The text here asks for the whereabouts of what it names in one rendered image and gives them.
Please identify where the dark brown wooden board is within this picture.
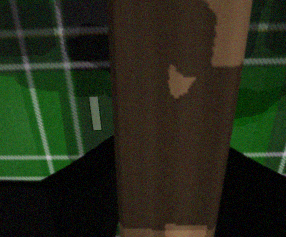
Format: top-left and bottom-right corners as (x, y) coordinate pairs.
(106, 0), (252, 237)

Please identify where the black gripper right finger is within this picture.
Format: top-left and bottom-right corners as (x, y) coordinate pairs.
(214, 147), (286, 237)

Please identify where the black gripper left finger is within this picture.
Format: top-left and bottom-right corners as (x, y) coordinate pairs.
(0, 135), (119, 237)

